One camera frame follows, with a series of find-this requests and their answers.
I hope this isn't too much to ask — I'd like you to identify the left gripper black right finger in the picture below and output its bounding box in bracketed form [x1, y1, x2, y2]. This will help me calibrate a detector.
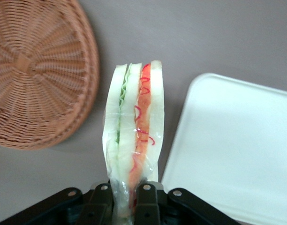
[133, 182, 242, 225]

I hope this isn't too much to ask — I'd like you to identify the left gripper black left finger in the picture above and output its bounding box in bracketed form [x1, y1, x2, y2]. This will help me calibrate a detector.
[0, 182, 115, 225]

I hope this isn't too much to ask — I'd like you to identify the triangle sandwich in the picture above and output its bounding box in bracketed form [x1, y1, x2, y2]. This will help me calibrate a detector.
[102, 60, 165, 225]

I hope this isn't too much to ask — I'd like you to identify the cream plastic tray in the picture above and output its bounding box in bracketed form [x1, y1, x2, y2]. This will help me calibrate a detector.
[161, 72, 287, 225]

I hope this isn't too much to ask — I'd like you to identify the large round wicker basket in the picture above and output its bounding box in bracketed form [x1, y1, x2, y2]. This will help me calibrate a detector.
[0, 0, 101, 150]

